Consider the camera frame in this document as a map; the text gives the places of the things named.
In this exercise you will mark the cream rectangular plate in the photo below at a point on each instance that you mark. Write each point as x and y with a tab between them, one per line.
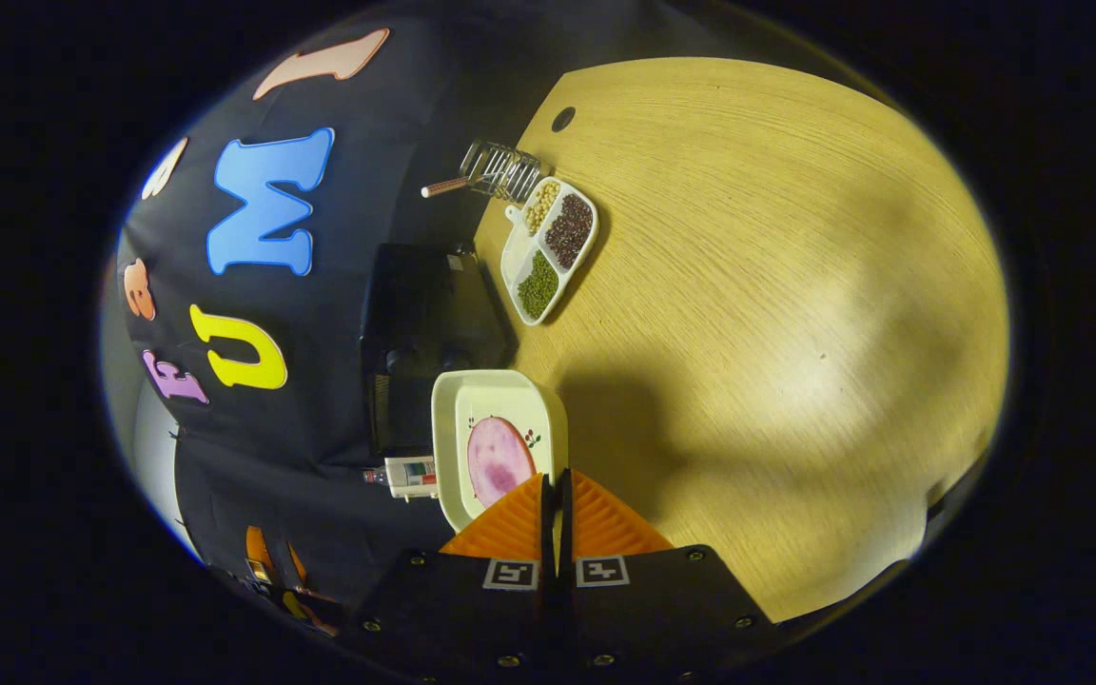
500	395

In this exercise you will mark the black backdrop cloth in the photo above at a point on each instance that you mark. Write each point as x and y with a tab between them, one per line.
358	190

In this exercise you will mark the black electric oven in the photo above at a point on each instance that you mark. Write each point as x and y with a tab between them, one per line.
424	314

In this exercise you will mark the pink ham slice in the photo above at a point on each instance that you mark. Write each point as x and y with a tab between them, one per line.
496	461

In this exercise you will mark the white divided bean tray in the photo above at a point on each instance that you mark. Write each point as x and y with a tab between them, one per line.
517	257

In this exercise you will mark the pink stick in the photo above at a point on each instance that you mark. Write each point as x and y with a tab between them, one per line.
443	186

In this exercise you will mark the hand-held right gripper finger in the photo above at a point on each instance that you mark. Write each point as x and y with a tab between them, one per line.
548	533
568	533

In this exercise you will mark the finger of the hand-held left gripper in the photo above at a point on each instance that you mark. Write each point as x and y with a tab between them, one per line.
305	609
258	552

